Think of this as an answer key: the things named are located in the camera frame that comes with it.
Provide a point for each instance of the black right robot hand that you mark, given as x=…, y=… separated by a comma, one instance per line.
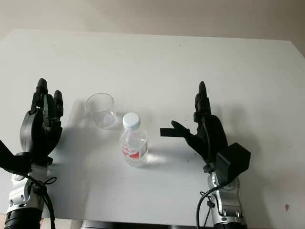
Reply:
x=218, y=136

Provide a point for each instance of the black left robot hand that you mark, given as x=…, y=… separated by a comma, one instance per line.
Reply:
x=31, y=133

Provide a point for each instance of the clear plastic water bottle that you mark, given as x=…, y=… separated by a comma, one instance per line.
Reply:
x=134, y=143

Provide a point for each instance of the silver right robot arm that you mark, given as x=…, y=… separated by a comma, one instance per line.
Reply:
x=228, y=205

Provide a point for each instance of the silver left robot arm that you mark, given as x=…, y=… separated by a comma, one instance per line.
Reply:
x=21, y=198

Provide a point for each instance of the clear plastic cup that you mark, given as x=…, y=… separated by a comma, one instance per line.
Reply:
x=101, y=112

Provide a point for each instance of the black tape strip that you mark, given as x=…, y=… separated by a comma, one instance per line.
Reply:
x=166, y=132

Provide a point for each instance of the dark robot torso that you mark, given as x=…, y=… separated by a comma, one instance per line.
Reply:
x=143, y=225

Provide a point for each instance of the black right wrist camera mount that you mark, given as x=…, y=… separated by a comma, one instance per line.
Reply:
x=234, y=158

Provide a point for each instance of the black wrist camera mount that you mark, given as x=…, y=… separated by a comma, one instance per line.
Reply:
x=234, y=158
x=14, y=163

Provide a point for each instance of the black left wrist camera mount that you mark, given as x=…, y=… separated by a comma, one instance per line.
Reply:
x=14, y=163

